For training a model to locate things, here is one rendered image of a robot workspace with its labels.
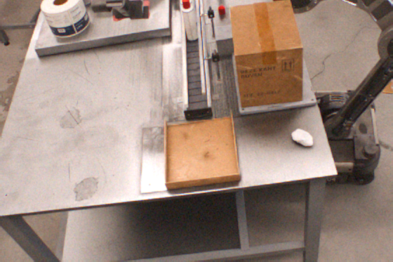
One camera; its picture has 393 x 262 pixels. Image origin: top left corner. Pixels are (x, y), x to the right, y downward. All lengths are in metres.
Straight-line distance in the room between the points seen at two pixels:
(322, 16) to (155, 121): 2.10
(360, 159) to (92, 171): 1.29
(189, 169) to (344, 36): 2.08
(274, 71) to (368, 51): 1.75
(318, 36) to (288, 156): 1.90
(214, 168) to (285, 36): 0.53
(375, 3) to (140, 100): 1.03
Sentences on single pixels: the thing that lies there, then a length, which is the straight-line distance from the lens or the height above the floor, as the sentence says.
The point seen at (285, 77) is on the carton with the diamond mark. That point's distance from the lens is 1.77.
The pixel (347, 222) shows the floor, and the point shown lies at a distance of 2.54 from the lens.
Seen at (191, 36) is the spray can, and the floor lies 0.91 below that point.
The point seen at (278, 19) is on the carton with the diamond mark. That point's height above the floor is 1.12.
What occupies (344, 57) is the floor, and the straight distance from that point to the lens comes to 3.35.
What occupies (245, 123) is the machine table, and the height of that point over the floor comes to 0.83.
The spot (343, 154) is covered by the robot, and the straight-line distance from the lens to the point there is 2.48.
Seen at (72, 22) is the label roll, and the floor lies 0.95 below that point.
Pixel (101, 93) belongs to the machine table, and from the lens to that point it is 2.11.
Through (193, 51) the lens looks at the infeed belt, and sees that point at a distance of 2.09.
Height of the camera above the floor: 2.20
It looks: 48 degrees down
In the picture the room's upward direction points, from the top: 11 degrees counter-clockwise
